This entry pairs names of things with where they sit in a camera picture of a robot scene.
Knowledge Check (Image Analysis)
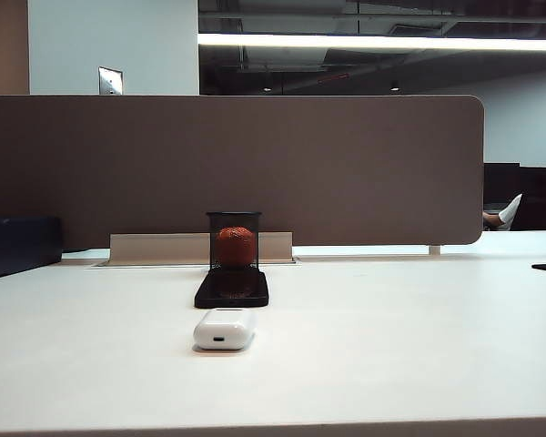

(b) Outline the black mesh pen holder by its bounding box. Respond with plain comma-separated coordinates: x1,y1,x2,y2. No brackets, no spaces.
206,210,263,272

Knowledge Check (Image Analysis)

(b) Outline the long ceiling light strip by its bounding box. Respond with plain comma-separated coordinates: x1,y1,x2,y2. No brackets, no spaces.
197,32,546,53

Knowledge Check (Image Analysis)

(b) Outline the person in black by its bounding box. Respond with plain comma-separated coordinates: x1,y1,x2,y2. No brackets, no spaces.
482,153,546,232

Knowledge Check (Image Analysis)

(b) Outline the white wireless earphone case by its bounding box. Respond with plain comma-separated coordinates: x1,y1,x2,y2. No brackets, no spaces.
192,308,258,352

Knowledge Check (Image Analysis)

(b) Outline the dark blue box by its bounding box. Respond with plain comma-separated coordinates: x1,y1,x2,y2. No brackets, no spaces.
0,215,64,281

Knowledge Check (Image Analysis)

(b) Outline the brown desk partition panel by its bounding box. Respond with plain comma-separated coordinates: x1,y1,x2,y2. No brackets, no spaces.
0,94,486,249

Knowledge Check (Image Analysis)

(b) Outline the metal wall plate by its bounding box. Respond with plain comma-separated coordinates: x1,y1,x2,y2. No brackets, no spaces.
97,66,124,96

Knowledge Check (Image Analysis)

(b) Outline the silver cable tray flap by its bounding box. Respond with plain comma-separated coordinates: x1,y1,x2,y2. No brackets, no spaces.
109,231,295,264

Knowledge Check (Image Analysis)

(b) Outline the orange ball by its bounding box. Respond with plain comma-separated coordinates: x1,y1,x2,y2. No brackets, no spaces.
216,226,256,267

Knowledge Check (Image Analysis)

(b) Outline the black smartphone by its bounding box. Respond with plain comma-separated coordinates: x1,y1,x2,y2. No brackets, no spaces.
193,269,270,310

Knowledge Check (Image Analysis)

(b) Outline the computer monitor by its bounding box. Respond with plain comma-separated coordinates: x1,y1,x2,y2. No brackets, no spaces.
483,162,521,212

